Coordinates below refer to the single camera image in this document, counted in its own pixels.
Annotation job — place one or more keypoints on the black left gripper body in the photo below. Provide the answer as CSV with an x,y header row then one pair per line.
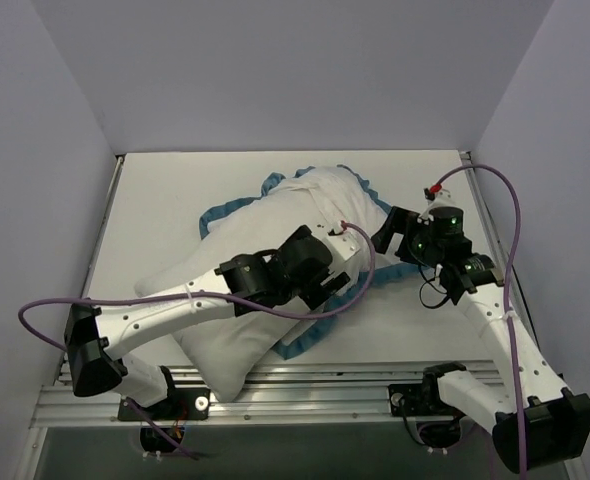
x,y
326,282

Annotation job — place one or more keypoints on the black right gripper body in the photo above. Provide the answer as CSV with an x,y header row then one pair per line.
x,y
392,228

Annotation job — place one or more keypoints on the blue patterned pillowcase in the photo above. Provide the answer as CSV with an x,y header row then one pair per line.
x,y
320,198

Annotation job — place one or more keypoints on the white pillow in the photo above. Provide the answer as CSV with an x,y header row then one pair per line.
x,y
224,350

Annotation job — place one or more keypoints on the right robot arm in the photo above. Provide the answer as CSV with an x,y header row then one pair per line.
x,y
539,420

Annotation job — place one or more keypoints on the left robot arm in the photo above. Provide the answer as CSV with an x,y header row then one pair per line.
x,y
100,336

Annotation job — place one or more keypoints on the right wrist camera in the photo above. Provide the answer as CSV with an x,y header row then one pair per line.
x,y
437,196

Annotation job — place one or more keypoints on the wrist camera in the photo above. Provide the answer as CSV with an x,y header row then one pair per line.
x,y
347,246
437,196

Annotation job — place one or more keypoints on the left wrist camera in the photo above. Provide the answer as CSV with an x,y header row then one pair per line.
x,y
347,246

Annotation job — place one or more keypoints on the aluminium front rail frame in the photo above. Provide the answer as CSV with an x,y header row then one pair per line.
x,y
271,395

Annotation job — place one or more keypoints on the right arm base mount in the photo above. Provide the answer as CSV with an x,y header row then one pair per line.
x,y
419,399

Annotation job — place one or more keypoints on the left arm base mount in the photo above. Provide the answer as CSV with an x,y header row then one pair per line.
x,y
190,404

